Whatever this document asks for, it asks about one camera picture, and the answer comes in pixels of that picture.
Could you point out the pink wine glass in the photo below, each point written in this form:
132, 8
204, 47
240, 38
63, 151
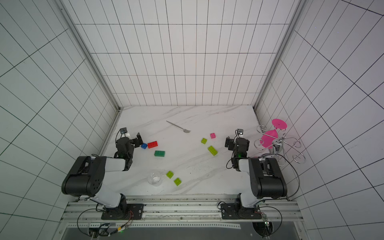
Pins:
268, 138
279, 124

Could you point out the small lime lego brick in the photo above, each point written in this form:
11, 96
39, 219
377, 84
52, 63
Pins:
204, 140

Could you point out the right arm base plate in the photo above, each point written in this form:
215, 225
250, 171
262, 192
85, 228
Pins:
238, 212

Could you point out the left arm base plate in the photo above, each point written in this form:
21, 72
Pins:
124, 212

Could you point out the dark green lego brick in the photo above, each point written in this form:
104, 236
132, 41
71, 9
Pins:
159, 153

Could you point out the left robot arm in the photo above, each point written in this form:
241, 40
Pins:
87, 174

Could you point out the clear glass cup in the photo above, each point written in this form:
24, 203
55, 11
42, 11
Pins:
155, 178

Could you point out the pink wine glass lower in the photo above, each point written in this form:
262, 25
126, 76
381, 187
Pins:
268, 138

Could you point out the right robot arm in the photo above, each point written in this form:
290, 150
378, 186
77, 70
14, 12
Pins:
266, 178

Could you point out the aluminium mounting rail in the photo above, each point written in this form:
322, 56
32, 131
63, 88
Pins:
189, 211

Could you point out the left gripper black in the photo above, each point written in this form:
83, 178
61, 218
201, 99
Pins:
137, 143

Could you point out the chrome glass holder stand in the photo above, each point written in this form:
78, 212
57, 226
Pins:
279, 145

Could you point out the lime lego brick front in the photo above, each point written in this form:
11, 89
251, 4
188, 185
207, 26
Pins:
177, 181

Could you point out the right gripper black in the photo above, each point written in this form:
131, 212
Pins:
229, 142

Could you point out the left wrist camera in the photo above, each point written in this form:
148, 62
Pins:
123, 131

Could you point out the long lime lego brick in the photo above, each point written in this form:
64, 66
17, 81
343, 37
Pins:
212, 150

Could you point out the metal fork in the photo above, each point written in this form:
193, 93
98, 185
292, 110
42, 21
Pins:
184, 130

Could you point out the pink wine glass upper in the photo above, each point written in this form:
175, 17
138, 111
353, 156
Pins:
279, 124

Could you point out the red lego brick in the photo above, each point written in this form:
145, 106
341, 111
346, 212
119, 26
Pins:
152, 144

